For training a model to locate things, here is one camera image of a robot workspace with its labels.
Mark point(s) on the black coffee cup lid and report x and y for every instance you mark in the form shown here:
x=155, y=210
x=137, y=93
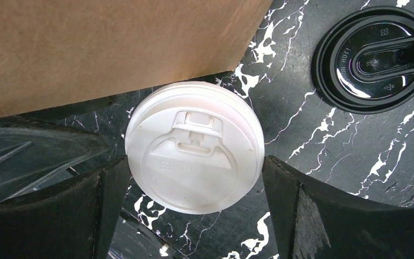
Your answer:
x=364, y=64

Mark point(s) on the white lid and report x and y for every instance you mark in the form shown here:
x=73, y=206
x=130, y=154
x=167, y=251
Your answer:
x=195, y=147

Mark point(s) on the brown paper bag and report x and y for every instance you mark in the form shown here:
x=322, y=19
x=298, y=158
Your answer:
x=54, y=53

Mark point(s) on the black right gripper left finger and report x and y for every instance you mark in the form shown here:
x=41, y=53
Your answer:
x=74, y=218

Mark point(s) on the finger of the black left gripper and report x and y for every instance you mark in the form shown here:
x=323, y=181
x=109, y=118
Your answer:
x=31, y=152

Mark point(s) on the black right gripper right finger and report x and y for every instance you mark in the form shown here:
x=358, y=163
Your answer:
x=312, y=219

